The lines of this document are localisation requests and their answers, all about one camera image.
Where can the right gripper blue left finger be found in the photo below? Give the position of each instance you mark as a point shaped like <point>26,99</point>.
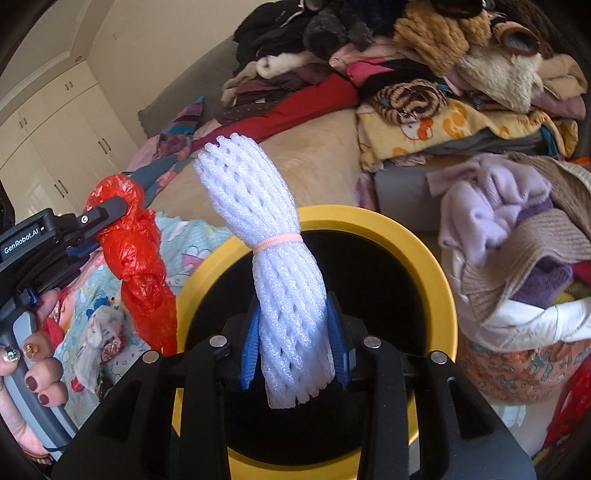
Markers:
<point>249,345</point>

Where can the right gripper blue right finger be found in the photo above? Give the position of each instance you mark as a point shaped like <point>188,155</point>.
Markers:
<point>341,343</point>

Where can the white foam fruit net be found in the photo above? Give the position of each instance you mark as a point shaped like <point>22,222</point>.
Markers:
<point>250,195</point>

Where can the red plastic bag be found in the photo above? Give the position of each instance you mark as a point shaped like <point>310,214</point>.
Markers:
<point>131,251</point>

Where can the white printed plastic bag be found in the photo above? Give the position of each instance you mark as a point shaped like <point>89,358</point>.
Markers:
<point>100,343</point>

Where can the yellow rimmed black trash bin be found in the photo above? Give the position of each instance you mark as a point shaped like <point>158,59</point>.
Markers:
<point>396,301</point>

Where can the light blue hello kitty sheet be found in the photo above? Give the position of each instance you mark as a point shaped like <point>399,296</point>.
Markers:
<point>123,304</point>

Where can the white wardrobe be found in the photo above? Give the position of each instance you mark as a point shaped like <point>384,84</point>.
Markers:
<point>60,143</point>

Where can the blue floral quilt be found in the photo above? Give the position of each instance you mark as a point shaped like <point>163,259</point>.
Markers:
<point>155,176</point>

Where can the beige knit sweater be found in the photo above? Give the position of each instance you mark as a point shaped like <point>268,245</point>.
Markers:
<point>561,233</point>

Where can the floral fabric laundry basket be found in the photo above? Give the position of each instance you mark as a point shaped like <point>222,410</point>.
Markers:
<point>524,354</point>

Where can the striped purple pillow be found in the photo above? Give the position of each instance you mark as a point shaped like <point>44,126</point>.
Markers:
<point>174,136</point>

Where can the beige bed blanket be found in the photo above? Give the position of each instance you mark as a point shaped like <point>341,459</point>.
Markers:
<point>319,160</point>

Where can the lavender knit sweater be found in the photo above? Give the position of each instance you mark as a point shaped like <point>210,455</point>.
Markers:
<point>481,200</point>

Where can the yellow cartoon blanket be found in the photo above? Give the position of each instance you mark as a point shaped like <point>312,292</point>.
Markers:
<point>381,140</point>

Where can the grey headboard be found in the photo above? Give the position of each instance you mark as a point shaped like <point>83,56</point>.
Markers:
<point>203,78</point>

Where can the red folded garment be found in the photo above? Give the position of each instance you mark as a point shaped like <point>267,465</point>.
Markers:
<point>331,95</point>

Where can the pile of mixed clothes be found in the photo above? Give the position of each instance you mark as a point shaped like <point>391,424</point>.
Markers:
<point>407,57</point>

